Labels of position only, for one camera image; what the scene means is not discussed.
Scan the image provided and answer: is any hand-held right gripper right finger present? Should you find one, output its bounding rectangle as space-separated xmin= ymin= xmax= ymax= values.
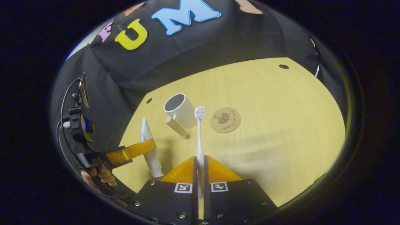
xmin=203 ymin=155 xmax=279 ymax=225

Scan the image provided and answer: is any black cable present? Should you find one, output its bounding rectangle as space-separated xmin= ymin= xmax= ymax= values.
xmin=57 ymin=78 xmax=82 ymax=157

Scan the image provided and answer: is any black backdrop cloth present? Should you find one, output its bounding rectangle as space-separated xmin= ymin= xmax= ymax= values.
xmin=50 ymin=0 xmax=350 ymax=157

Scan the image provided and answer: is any pink toothbrush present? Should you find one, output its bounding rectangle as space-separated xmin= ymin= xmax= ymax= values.
xmin=194 ymin=106 xmax=206 ymax=199

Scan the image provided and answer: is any white cup with wooden handle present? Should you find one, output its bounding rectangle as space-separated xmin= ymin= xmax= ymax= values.
xmin=163 ymin=93 xmax=198 ymax=140

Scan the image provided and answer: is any white toothpaste tube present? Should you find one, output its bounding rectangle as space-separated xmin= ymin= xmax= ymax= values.
xmin=140 ymin=117 xmax=165 ymax=178

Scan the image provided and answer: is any round wooden coaster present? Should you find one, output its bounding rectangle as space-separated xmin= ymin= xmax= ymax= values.
xmin=210 ymin=107 xmax=241 ymax=134

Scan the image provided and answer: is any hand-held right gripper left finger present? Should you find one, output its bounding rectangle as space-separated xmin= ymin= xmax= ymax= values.
xmin=134 ymin=156 xmax=199 ymax=225

